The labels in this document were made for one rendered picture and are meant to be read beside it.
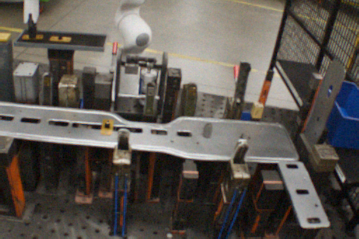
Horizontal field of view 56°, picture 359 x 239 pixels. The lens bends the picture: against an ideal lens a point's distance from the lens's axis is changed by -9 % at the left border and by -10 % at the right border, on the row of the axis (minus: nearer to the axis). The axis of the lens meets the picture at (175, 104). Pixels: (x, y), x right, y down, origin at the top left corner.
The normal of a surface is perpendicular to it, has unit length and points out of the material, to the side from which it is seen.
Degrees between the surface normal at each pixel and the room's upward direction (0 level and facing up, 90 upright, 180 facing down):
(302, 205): 0
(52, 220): 0
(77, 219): 0
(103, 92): 90
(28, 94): 90
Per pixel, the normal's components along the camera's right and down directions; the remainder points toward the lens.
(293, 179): 0.14, -0.83
